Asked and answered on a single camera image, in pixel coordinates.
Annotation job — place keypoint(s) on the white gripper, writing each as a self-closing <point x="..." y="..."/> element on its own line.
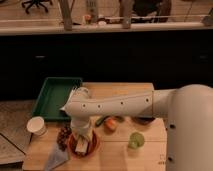
<point x="81" y="130"/>

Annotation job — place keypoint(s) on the green plastic tray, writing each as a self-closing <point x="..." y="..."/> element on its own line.
<point x="53" y="95"/>

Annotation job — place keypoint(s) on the green apple toy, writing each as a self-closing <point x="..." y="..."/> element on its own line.
<point x="136" y="140"/>

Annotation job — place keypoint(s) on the white paper cup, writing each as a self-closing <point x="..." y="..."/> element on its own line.
<point x="36" y="125"/>

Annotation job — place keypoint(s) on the green cucumber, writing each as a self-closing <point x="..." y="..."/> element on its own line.
<point x="100" y="120"/>

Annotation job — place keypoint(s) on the wooden board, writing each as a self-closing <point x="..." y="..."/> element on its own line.
<point x="112" y="153"/>

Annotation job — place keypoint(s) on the dark blue bowl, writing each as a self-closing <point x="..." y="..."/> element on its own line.
<point x="143" y="121"/>

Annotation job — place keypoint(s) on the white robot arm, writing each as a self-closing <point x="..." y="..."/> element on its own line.
<point x="188" y="111"/>

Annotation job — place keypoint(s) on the red bowl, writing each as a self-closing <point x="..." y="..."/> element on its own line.
<point x="92" y="145"/>

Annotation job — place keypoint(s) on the white eraser block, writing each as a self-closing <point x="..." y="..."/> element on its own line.
<point x="81" y="146"/>

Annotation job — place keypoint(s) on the black office chair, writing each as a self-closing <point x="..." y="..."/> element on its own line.
<point x="38" y="3"/>

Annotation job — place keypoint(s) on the orange carrot toy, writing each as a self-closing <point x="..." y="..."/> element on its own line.
<point x="110" y="124"/>

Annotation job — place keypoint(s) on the grey cloth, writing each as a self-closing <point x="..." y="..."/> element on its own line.
<point x="56" y="158"/>

